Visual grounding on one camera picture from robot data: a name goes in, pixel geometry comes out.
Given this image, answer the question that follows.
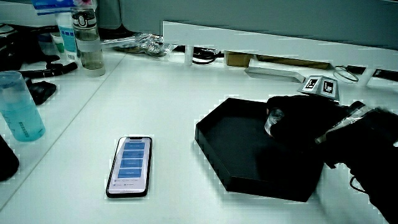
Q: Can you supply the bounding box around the person's right hand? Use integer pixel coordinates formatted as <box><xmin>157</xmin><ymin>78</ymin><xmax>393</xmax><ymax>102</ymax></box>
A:
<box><xmin>266</xmin><ymin>75</ymin><xmax>354</xmax><ymax>152</ymax></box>

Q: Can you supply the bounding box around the black hexagonal plate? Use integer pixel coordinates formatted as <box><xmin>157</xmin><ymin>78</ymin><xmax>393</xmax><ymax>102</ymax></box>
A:
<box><xmin>195</xmin><ymin>97</ymin><xmax>326</xmax><ymax>203</ymax></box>

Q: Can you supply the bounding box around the person's right forearm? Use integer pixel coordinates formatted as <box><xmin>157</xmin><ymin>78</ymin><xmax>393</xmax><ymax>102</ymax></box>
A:
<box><xmin>314</xmin><ymin>100</ymin><xmax>398</xmax><ymax>224</ymax></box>

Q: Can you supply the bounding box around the grey flat device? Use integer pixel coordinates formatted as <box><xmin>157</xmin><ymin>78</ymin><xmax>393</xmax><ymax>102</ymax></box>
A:
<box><xmin>244</xmin><ymin>58</ymin><xmax>307</xmax><ymax>84</ymax></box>

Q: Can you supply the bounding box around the brown cardboard box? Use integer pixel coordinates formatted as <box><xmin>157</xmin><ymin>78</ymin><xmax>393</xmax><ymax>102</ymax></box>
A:
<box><xmin>224</xmin><ymin>51</ymin><xmax>253</xmax><ymax>68</ymax></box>

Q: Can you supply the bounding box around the white desk shelf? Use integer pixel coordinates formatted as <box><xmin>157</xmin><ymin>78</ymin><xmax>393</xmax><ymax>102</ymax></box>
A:
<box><xmin>162</xmin><ymin>21</ymin><xmax>398</xmax><ymax>91</ymax></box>

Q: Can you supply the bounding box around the crumpled clear plastic wrap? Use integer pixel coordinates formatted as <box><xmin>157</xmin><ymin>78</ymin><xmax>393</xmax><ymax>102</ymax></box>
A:
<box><xmin>101</xmin><ymin>32</ymin><xmax>172</xmax><ymax>58</ymax></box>

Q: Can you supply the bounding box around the black smartphone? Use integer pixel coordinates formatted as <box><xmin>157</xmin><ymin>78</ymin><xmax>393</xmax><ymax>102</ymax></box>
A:
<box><xmin>105</xmin><ymin>136</ymin><xmax>154</xmax><ymax>199</ymax></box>

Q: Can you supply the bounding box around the clear water bottle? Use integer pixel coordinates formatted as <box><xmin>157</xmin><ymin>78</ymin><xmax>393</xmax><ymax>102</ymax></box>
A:
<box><xmin>70</xmin><ymin>6</ymin><xmax>106</xmax><ymax>78</ymax></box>

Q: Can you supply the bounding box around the white bottle with blue label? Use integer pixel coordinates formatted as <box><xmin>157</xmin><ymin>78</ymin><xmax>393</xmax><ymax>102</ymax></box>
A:
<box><xmin>55</xmin><ymin>12</ymin><xmax>79</xmax><ymax>62</ymax></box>

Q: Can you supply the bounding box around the black pouch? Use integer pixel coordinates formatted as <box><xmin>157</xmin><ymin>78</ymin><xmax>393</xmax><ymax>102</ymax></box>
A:
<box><xmin>25</xmin><ymin>79</ymin><xmax>58</xmax><ymax>106</ymax></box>

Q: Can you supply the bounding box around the blue and white box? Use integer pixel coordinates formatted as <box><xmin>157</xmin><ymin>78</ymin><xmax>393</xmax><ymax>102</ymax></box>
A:
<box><xmin>30</xmin><ymin>0</ymin><xmax>98</xmax><ymax>16</ymax></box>

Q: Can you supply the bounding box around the translucent blue bottle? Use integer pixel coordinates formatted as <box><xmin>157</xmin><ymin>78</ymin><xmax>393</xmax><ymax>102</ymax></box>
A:
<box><xmin>0</xmin><ymin>70</ymin><xmax>47</xmax><ymax>143</ymax></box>

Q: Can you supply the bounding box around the black bag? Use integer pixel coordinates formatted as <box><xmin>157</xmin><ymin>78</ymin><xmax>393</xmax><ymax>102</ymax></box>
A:
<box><xmin>0</xmin><ymin>24</ymin><xmax>60</xmax><ymax>72</ymax></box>

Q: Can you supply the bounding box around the black rounded object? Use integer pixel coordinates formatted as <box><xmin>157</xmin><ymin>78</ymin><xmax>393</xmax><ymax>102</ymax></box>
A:
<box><xmin>0</xmin><ymin>134</ymin><xmax>21</xmax><ymax>182</ymax></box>

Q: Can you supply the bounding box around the clear ring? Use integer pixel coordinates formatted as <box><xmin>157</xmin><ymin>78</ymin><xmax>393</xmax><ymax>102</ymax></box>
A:
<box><xmin>333</xmin><ymin>65</ymin><xmax>360</xmax><ymax>85</ymax></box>

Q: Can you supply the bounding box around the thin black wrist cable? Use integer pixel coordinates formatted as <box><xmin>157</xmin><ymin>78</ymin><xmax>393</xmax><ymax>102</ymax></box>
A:
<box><xmin>349</xmin><ymin>175</ymin><xmax>368</xmax><ymax>194</ymax></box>

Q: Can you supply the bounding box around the black handle tool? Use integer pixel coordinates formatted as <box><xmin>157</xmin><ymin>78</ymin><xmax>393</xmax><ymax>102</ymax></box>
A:
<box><xmin>17</xmin><ymin>61</ymin><xmax>79</xmax><ymax>79</ymax></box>

